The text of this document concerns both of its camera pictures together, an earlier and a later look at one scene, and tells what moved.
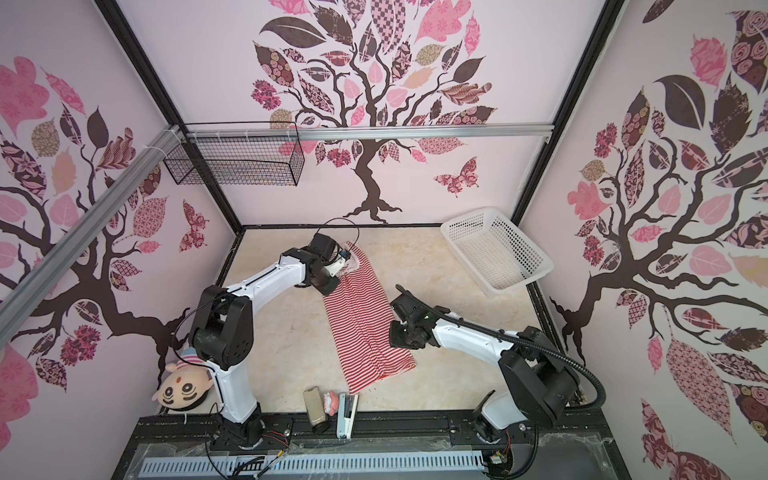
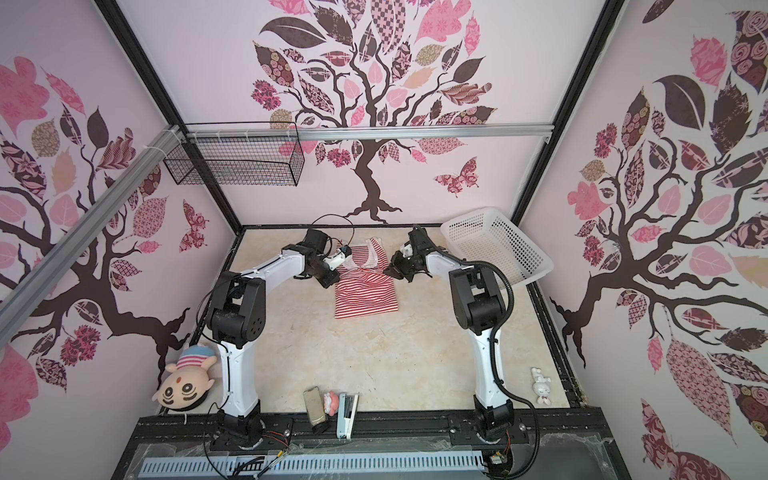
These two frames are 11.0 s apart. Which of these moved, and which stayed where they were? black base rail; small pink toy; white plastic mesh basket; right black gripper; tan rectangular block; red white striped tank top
Moved: right black gripper; red white striped tank top
Stayed: white plastic mesh basket; black base rail; tan rectangular block; small pink toy
